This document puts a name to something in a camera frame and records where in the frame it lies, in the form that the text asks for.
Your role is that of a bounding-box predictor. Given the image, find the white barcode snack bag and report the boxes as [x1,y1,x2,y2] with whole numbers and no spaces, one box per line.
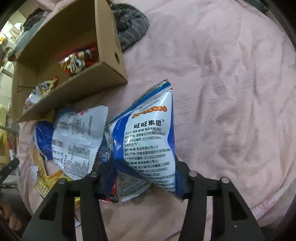
[33,105,108,180]

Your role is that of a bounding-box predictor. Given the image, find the red cartoon snack bag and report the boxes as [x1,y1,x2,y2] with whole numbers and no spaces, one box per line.
[58,43,99,76]

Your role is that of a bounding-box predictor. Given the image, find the brown cardboard box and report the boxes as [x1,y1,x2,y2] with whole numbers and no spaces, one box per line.
[11,1,127,123]

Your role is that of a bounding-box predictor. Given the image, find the grey striped garment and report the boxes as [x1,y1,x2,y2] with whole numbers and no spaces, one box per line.
[110,4,149,51]

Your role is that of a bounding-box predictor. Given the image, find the yellow snack packet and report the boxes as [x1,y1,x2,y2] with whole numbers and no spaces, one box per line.
[33,148,72,198]

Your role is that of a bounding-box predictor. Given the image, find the pink bed quilt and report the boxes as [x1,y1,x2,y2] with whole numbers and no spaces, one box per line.
[17,0,296,241]

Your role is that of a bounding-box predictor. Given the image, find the white red snack bag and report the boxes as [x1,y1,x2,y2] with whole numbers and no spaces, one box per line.
[23,76,59,113]

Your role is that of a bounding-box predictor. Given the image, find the blue white Wangwang snack bag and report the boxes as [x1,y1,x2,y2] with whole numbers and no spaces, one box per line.
[104,80,184,202]

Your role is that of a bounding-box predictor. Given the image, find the person left hand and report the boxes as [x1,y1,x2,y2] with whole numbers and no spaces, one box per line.
[1,201,22,231]

